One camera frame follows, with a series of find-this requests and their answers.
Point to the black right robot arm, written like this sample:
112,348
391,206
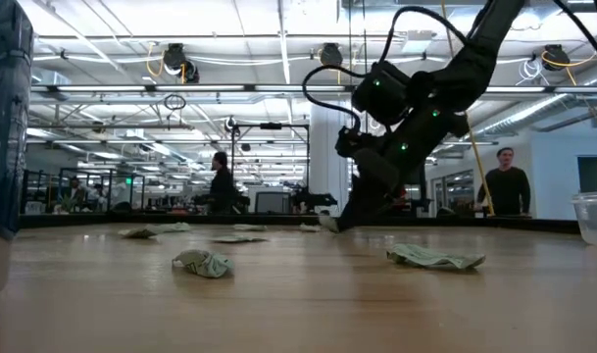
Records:
474,64

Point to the black background robot arm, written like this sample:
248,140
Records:
315,199

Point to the grey background monitor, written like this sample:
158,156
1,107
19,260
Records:
273,202

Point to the person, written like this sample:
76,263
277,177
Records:
506,188
99,192
222,188
75,192

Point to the black table edge rail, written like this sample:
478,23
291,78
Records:
131,219

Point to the pale sweetener packet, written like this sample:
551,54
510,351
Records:
329,223

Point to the black framed glass booth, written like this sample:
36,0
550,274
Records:
102,170

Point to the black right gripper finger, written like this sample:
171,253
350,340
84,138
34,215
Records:
382,203
349,216

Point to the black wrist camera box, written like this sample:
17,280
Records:
348,142

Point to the blue cup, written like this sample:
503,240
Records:
6,122

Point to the clear plastic container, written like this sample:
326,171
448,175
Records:
593,218

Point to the black overhead frame rig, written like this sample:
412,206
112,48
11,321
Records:
271,126

